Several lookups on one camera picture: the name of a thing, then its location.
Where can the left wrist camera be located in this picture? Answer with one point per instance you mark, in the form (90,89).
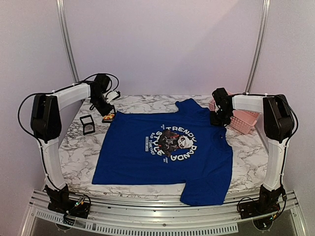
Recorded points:
(112,95)

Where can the blue printed t-shirt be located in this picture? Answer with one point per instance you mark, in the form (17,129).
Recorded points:
(168,148)

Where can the right aluminium frame post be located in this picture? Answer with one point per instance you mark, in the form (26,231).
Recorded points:
(259,44)

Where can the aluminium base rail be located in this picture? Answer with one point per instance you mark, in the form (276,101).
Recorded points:
(162,216)

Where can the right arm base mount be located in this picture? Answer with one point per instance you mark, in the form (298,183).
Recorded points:
(248,207)

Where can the aluminium frame post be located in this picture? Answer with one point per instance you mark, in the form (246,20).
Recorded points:
(66,40)
(259,44)

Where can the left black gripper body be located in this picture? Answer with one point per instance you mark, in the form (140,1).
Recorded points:
(99,102)

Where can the left aluminium frame post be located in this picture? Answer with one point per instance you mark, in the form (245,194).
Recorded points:
(66,40)

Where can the black brooch display box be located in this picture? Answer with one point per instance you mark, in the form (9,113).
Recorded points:
(107,121)

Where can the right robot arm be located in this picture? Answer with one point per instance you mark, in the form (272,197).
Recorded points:
(280,124)

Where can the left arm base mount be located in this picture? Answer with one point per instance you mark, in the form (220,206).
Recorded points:
(68,207)

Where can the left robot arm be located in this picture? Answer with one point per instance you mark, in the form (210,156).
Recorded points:
(46,121)

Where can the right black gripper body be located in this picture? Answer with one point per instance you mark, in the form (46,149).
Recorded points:
(219,119)

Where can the pink plastic basket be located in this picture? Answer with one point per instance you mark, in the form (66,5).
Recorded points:
(241,118)

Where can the orange yellow flower brooch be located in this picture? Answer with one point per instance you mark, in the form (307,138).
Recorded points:
(109,116)

